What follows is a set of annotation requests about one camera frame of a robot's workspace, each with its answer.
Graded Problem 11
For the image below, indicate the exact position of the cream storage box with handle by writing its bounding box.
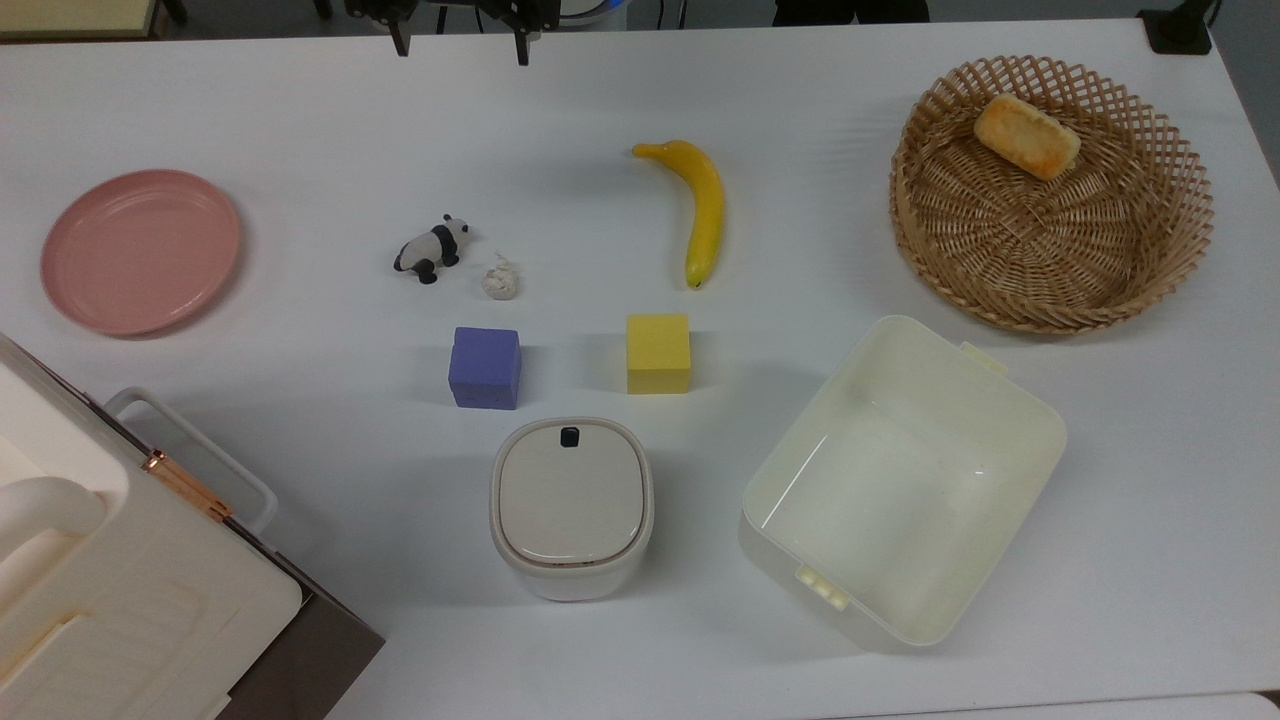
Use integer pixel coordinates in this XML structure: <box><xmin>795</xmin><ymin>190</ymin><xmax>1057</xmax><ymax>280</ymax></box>
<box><xmin>0</xmin><ymin>333</ymin><xmax>304</xmax><ymax>720</ymax></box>

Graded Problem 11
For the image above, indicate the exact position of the black table clamp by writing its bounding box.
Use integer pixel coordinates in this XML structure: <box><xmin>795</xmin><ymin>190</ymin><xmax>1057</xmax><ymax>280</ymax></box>
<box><xmin>1138</xmin><ymin>0</ymin><xmax>1223</xmax><ymax>57</ymax></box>

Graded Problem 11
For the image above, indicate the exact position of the woven wicker basket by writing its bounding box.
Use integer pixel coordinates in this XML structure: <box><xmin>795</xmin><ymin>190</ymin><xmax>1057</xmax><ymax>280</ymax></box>
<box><xmin>889</xmin><ymin>55</ymin><xmax>1216</xmax><ymax>336</ymax></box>

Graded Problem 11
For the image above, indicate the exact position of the cream plastic storage bin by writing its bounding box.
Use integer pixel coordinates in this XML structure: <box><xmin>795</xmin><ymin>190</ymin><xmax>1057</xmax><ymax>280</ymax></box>
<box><xmin>738</xmin><ymin>314</ymin><xmax>1069</xmax><ymax>653</ymax></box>

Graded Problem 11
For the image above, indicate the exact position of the yellow toy banana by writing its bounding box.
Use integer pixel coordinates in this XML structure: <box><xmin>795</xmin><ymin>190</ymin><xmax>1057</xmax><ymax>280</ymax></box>
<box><xmin>631</xmin><ymin>139</ymin><xmax>726</xmax><ymax>290</ymax></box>

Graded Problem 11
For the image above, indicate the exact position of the cream lidded trash can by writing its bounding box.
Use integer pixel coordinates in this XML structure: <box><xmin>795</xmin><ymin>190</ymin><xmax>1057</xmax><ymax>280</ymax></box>
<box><xmin>488</xmin><ymin>416</ymin><xmax>656</xmax><ymax>603</ymax></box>

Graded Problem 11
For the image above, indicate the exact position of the small cream garlic toy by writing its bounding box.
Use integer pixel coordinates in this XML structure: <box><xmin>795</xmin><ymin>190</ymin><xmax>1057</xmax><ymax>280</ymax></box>
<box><xmin>481</xmin><ymin>252</ymin><xmax>520</xmax><ymax>302</ymax></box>

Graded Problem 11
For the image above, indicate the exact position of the pink round plate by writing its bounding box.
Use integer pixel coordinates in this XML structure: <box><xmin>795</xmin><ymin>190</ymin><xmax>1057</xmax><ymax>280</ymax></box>
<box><xmin>40</xmin><ymin>168</ymin><xmax>243</xmax><ymax>338</ymax></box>

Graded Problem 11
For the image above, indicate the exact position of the purple foam cube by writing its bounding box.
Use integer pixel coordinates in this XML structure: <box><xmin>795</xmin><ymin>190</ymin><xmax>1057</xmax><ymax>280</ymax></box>
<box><xmin>447</xmin><ymin>326</ymin><xmax>523</xmax><ymax>412</ymax></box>

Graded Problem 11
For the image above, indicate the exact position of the toy bread loaf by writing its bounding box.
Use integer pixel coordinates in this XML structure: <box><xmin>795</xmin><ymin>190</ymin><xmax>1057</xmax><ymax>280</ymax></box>
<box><xmin>973</xmin><ymin>92</ymin><xmax>1083</xmax><ymax>182</ymax></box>

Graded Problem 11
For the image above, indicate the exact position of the small panda figurine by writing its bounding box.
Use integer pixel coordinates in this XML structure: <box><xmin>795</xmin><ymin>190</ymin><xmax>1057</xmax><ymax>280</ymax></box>
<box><xmin>392</xmin><ymin>213</ymin><xmax>471</xmax><ymax>286</ymax></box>

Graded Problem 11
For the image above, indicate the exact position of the yellowish side table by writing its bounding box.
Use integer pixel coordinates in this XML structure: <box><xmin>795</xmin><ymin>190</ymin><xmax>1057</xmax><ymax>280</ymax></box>
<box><xmin>0</xmin><ymin>0</ymin><xmax>166</xmax><ymax>42</ymax></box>

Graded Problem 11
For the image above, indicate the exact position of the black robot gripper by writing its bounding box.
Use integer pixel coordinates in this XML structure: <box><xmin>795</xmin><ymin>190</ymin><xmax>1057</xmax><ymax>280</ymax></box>
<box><xmin>345</xmin><ymin>0</ymin><xmax>561</xmax><ymax>68</ymax></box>

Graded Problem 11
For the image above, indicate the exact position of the yellow foam cube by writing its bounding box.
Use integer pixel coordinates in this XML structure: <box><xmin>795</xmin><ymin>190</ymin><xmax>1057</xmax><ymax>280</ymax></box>
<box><xmin>626</xmin><ymin>313</ymin><xmax>693</xmax><ymax>396</ymax></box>

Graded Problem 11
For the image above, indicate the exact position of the dark wood drawer cabinet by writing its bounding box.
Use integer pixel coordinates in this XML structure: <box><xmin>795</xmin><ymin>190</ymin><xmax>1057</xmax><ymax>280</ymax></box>
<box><xmin>70</xmin><ymin>385</ymin><xmax>387</xmax><ymax>720</ymax></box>

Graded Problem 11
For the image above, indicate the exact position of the white drawer handle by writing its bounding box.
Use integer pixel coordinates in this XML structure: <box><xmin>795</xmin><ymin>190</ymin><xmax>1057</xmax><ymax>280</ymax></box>
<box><xmin>104</xmin><ymin>386</ymin><xmax>280</xmax><ymax>537</ymax></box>

